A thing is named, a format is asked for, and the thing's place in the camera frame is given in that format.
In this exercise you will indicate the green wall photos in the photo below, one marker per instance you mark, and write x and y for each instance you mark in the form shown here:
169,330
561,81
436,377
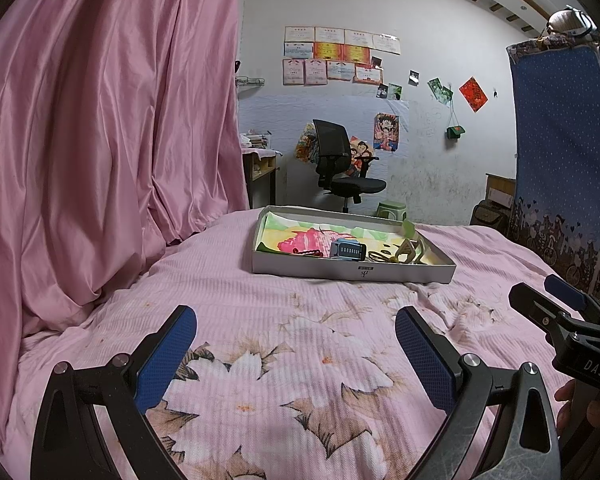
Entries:
440,91

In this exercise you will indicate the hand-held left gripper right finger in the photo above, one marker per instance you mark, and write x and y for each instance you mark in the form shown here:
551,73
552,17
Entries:
425,355

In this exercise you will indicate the green hanging pouch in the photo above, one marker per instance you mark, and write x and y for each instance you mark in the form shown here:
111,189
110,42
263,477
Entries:
455,133

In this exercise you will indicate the cartoon wall poster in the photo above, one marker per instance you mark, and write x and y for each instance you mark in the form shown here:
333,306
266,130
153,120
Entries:
386,132

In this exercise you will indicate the green plastic stool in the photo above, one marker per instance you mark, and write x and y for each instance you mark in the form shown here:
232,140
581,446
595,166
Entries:
390,208

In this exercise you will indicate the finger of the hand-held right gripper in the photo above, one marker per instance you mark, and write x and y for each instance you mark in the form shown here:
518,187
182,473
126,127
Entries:
567,292
535,305

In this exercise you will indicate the grey cardboard box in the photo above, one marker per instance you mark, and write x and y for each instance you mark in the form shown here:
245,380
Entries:
305,270

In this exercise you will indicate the blue dotted curtain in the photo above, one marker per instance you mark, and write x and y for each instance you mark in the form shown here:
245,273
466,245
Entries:
560,135

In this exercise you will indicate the brown cardboard boxes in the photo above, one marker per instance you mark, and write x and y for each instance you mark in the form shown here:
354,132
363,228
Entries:
492,205

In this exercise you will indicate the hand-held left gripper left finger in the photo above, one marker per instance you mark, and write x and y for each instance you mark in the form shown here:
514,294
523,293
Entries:
165,355

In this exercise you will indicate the pink floral bedspread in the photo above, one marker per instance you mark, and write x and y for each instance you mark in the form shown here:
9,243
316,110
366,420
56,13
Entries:
305,340

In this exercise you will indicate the blue digital watch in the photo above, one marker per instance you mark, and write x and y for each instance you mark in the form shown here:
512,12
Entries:
347,250

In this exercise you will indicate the black office chair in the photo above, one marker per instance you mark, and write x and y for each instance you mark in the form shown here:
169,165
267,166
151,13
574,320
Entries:
332,145

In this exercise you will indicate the colourful gift bag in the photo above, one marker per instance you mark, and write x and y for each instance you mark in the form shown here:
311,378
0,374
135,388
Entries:
306,145

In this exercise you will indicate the pair of wall photos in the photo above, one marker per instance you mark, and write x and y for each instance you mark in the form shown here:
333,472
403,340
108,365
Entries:
389,91

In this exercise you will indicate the group of wall certificates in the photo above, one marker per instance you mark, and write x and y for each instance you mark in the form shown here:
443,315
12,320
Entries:
330,55

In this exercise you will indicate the cartoon children wall picture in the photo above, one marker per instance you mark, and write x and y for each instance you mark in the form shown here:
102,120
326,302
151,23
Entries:
360,152

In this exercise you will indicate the person's right hand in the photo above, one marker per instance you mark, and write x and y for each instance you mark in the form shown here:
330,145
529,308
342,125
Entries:
565,392

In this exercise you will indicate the stack of papers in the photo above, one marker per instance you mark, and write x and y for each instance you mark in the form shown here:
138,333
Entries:
255,140

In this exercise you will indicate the red paper square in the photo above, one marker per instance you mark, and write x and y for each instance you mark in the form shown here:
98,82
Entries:
474,94

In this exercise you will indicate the wooden desk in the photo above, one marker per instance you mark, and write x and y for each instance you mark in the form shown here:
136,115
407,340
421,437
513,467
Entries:
257,170

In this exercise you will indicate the small dark wall photo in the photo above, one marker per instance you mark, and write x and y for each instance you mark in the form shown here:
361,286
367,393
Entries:
414,77

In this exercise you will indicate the painted paper sheet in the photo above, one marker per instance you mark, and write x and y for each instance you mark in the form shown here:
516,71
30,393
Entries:
280,235

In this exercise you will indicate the silver bangles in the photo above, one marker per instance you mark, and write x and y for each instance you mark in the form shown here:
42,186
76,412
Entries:
380,256

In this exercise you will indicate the pink satin curtain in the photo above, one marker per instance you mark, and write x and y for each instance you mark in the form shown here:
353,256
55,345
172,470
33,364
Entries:
105,135

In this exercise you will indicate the beige hat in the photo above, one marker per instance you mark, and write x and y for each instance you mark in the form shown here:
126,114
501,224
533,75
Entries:
565,25

